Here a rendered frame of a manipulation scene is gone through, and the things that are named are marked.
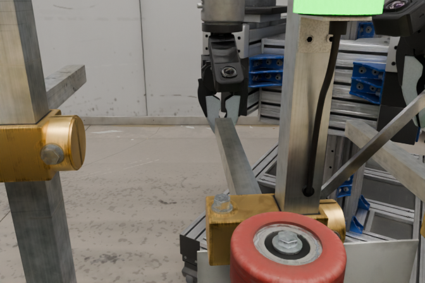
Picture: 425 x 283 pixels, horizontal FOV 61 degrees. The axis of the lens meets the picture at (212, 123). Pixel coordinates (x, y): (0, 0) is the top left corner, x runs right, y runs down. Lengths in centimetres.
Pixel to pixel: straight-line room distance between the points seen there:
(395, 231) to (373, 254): 113
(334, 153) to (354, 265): 81
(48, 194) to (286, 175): 22
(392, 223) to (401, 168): 109
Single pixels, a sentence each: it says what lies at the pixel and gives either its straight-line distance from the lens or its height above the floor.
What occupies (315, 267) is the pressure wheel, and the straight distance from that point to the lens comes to 25.
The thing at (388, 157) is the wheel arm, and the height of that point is 84.
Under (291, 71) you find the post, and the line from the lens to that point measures 32.
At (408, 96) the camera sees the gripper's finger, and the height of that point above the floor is 95.
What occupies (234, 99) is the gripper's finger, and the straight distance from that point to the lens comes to 65.
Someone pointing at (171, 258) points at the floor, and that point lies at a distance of 167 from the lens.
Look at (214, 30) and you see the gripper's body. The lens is 61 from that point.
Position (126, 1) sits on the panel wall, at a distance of 305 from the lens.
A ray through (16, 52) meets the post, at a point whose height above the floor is 103.
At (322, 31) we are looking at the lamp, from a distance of 31.
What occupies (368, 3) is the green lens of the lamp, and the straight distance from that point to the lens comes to 26.
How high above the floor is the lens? 107
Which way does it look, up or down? 20 degrees down
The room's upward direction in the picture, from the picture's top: straight up
